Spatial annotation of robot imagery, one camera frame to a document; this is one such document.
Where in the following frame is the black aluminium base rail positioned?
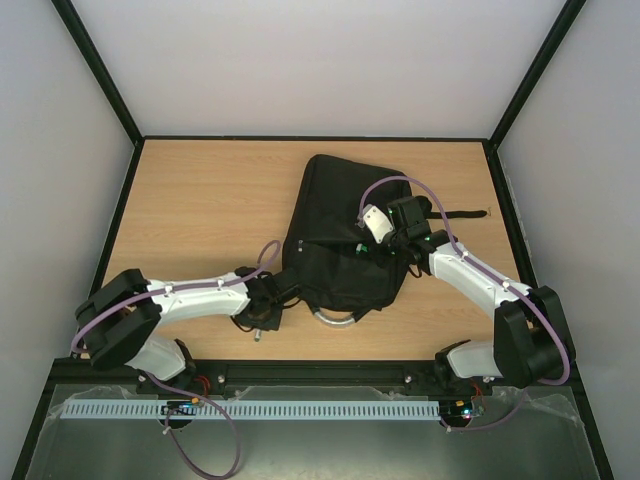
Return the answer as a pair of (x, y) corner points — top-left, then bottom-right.
(49, 357), (584, 399)

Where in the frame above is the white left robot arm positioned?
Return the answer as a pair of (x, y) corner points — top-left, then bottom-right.
(72, 267), (299, 381)

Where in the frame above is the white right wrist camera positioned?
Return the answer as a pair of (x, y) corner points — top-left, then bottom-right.
(357, 204), (395, 245)

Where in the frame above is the black student backpack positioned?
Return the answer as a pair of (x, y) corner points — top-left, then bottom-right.
(282, 154), (488, 328)

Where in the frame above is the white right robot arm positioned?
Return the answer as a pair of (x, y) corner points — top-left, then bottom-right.
(362, 196), (573, 392)

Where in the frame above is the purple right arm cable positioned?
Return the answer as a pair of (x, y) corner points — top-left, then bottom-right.
(357, 174), (572, 432)

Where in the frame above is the black cage frame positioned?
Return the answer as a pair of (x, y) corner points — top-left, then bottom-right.
(12, 1), (613, 479)

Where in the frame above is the light blue cable duct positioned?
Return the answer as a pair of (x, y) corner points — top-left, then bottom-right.
(60, 399), (441, 421)

